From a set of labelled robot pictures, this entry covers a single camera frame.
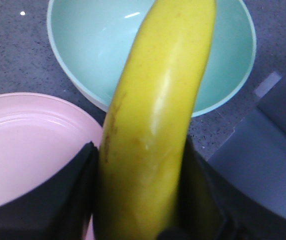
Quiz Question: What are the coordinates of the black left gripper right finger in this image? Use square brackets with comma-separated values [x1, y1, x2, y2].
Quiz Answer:
[157, 137, 286, 240]

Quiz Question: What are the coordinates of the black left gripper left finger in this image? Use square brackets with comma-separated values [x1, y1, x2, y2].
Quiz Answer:
[0, 142, 98, 240]

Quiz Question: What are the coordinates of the yellow banana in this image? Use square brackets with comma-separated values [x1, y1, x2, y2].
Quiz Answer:
[93, 0, 216, 240]

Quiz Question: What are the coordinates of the pink plate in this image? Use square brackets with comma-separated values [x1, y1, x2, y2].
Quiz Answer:
[0, 92, 104, 240]

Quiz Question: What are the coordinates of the green bowl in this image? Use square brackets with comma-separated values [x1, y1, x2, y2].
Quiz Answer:
[46, 0, 257, 117]

